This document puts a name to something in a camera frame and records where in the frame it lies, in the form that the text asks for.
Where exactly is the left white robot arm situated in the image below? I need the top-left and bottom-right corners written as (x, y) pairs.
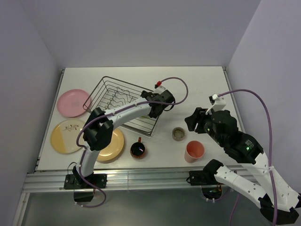
top-left (72, 89), bottom-right (176, 188)

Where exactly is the small patterned glass cup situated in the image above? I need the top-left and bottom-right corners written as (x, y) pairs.
top-left (172, 127), bottom-right (185, 141)

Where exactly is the orange plastic plate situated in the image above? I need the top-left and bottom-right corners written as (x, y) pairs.
top-left (96, 129), bottom-right (124, 162)

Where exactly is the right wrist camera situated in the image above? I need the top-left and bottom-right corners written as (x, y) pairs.
top-left (206, 94), bottom-right (226, 114)

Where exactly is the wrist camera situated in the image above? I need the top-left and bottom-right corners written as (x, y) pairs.
top-left (154, 81), bottom-right (166, 94)
top-left (206, 94), bottom-right (226, 114)

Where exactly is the cream yellow floral plate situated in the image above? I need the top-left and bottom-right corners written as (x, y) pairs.
top-left (50, 119), bottom-right (85, 154)

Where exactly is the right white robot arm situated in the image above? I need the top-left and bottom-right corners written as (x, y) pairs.
top-left (185, 107), bottom-right (301, 225)

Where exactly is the pink plastic cup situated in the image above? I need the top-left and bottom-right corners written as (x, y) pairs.
top-left (184, 141), bottom-right (205, 163)

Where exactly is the pink plastic plate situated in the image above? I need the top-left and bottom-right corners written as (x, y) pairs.
top-left (56, 89), bottom-right (91, 118)

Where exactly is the aluminium front rail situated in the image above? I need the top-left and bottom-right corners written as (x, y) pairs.
top-left (23, 167), bottom-right (250, 193)

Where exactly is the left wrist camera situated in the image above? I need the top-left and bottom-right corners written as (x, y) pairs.
top-left (154, 81), bottom-right (166, 94)

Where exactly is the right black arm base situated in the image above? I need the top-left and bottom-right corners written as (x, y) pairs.
top-left (186, 170), bottom-right (231, 203)

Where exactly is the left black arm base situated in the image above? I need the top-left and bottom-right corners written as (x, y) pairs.
top-left (63, 166), bottom-right (107, 208)

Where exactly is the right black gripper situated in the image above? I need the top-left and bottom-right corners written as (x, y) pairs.
top-left (183, 106), bottom-right (224, 145)

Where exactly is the metal wire dish rack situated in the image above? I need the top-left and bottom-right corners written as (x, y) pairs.
top-left (85, 76), bottom-right (158, 137)

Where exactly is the lime green bowl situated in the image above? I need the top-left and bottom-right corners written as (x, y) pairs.
top-left (140, 115), bottom-right (150, 119)

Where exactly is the orange brown ceramic mug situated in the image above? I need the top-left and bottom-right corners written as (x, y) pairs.
top-left (130, 137), bottom-right (146, 159)

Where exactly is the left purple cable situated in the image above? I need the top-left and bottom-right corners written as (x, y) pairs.
top-left (75, 77), bottom-right (189, 209)

